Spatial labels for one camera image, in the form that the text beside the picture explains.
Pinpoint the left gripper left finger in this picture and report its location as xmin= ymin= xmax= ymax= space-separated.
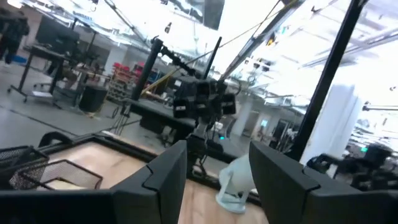
xmin=110 ymin=139 xmax=188 ymax=224

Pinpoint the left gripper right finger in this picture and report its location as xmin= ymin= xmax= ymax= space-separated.
xmin=249 ymin=140 xmax=353 ymax=224

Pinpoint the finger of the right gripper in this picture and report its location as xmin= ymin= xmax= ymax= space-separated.
xmin=172 ymin=94 xmax=191 ymax=119
xmin=221 ymin=92 xmax=238 ymax=116

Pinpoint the black mesh desk organizer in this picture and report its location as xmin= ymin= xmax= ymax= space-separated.
xmin=0 ymin=145 xmax=104 ymax=192

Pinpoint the thin black rod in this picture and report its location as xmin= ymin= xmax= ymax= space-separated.
xmin=203 ymin=36 xmax=223 ymax=80

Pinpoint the shelf with red bins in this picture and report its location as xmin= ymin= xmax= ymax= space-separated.
xmin=106 ymin=61 xmax=147 ymax=104

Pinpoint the white pillar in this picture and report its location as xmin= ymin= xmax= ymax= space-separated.
xmin=299 ymin=83 xmax=363 ymax=166

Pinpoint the black trash bin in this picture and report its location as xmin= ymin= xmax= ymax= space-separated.
xmin=78 ymin=83 xmax=109 ymax=114

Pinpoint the black computer monitor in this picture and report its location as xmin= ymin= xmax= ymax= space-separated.
xmin=35 ymin=15 xmax=80 ymax=55

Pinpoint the black rolling desk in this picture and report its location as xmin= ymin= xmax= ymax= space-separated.
xmin=7 ymin=44 xmax=79 ymax=104

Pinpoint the person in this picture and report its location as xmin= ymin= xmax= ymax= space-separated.
xmin=0 ymin=8 xmax=30 ymax=67

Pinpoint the thick black post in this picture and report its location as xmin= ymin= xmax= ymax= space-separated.
xmin=130 ymin=37 xmax=164 ymax=101

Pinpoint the black rig frame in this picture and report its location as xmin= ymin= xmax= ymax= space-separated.
xmin=218 ymin=0 xmax=369 ymax=161

